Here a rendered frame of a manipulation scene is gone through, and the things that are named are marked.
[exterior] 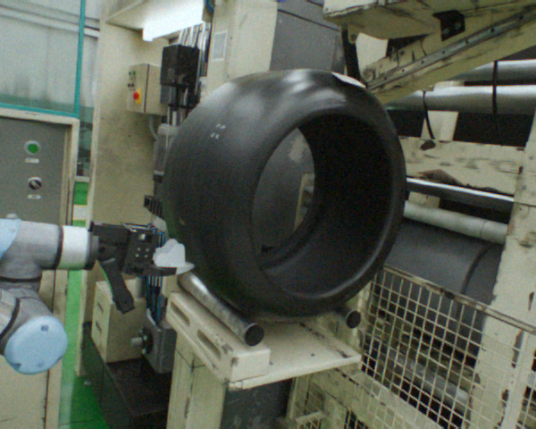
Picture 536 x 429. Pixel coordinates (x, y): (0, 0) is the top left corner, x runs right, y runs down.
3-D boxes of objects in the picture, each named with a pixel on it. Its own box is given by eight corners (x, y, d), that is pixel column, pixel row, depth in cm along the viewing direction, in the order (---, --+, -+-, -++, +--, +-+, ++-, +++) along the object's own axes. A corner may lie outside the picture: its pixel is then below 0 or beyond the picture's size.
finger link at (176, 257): (205, 248, 87) (160, 243, 82) (197, 276, 88) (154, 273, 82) (198, 243, 90) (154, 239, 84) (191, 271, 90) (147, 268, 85)
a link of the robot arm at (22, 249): (-26, 261, 72) (-16, 210, 71) (49, 266, 78) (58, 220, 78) (-25, 276, 66) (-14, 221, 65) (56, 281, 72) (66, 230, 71)
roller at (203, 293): (196, 270, 118) (194, 286, 118) (180, 270, 115) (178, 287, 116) (266, 324, 90) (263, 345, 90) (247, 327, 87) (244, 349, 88)
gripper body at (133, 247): (163, 235, 81) (96, 227, 74) (154, 280, 82) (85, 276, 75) (150, 225, 87) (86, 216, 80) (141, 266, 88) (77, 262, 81)
